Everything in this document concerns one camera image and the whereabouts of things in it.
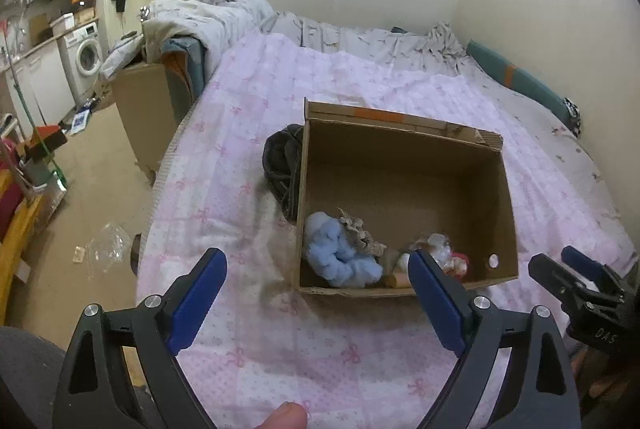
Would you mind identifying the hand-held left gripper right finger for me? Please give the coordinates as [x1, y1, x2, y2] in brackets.
[407, 249, 583, 429]

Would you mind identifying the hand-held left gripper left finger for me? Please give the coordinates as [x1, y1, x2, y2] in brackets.
[52, 247, 228, 429]

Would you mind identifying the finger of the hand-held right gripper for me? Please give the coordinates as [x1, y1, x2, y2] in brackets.
[528, 253, 597, 311]
[561, 245, 631, 298]

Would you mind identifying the clear plastic wrapper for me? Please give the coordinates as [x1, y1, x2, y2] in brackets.
[417, 233, 453, 260]

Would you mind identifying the camouflage soft toy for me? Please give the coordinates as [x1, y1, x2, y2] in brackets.
[337, 208, 387, 257]

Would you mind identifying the person's left hand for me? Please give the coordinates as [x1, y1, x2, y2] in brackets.
[263, 401, 309, 429]

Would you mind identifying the clear plastic bag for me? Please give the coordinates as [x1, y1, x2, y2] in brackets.
[85, 223, 133, 280]

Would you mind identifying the light blue plush toy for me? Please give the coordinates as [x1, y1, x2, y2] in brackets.
[305, 211, 383, 287]

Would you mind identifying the dark grey cloth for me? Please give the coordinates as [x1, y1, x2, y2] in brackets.
[262, 124, 305, 225]

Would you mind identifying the pink patterned blanket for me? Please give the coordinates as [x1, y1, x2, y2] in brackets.
[135, 31, 640, 429]

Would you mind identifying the person's left leg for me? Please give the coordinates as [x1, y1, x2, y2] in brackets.
[0, 326, 66, 429]

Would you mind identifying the teal bolster pillow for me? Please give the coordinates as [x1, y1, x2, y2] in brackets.
[467, 40, 583, 137]

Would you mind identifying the green broom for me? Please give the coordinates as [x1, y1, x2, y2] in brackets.
[0, 21, 68, 190]

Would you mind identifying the large cardboard box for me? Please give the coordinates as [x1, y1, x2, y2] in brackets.
[111, 63, 181, 182]

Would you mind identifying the blue white packet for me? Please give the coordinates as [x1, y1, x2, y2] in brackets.
[70, 109, 91, 136]

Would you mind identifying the red brown box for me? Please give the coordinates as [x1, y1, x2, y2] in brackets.
[27, 125, 68, 160]

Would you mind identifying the blue orange blanket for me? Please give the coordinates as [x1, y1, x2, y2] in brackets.
[160, 36, 207, 114]

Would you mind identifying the white washing machine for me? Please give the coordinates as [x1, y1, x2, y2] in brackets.
[59, 23, 104, 94]

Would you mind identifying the white cabinet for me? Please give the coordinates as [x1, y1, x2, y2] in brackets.
[5, 41, 76, 130]

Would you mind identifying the grey printed bed sheet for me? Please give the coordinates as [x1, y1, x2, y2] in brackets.
[260, 11, 621, 220]

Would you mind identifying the white rumpled duvet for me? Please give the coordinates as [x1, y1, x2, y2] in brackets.
[100, 0, 278, 74]

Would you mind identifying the white storage bin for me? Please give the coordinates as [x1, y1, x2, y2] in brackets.
[50, 13, 76, 37]

